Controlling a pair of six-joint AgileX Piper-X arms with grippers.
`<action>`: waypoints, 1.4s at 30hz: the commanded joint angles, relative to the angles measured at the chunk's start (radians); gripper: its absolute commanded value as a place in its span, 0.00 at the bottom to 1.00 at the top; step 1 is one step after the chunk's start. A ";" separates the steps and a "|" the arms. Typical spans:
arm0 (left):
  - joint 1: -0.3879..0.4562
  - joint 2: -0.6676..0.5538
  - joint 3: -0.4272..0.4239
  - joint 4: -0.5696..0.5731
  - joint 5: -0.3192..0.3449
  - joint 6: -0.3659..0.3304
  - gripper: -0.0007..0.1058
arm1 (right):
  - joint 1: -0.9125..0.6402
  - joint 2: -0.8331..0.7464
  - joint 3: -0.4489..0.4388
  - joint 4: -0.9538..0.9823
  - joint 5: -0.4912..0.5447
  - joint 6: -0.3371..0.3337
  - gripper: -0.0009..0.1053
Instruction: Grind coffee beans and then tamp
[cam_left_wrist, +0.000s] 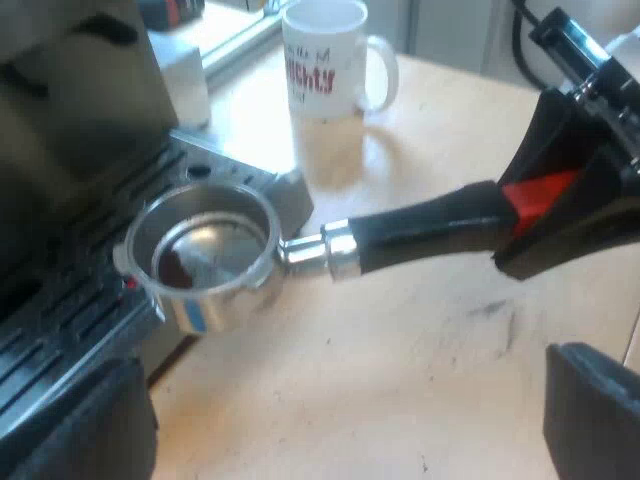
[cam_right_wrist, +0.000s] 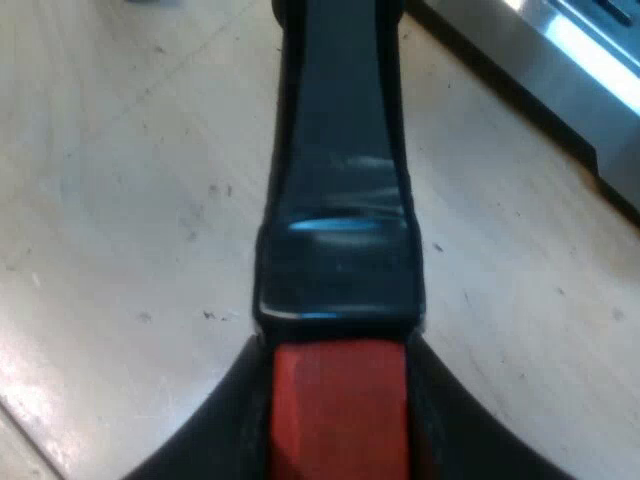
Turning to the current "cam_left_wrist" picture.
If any black cable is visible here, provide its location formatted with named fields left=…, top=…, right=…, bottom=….
left=508, top=0, right=552, bottom=94

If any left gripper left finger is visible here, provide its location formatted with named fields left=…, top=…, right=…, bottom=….
left=0, top=355, right=160, bottom=480

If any metal block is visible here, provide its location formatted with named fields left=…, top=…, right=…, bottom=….
left=148, top=28, right=212, bottom=129

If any filter holder with red-ended handle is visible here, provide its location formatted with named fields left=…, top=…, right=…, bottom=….
left=113, top=169, right=584, bottom=335

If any aluminium rail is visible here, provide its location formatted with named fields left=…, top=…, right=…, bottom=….
left=198, top=0, right=297, bottom=87

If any white mug red black print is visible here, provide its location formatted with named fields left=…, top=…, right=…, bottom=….
left=280, top=0, right=401, bottom=121

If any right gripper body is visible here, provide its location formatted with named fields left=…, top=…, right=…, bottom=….
left=528, top=6, right=640, bottom=177

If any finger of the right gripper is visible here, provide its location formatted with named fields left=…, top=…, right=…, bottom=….
left=501, top=87, right=610, bottom=187
left=492, top=152, right=640, bottom=284

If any steel espresso machine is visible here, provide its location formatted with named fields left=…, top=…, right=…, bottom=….
left=0, top=0, right=316, bottom=454

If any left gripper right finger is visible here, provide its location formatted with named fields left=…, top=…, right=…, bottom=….
left=543, top=341, right=640, bottom=480

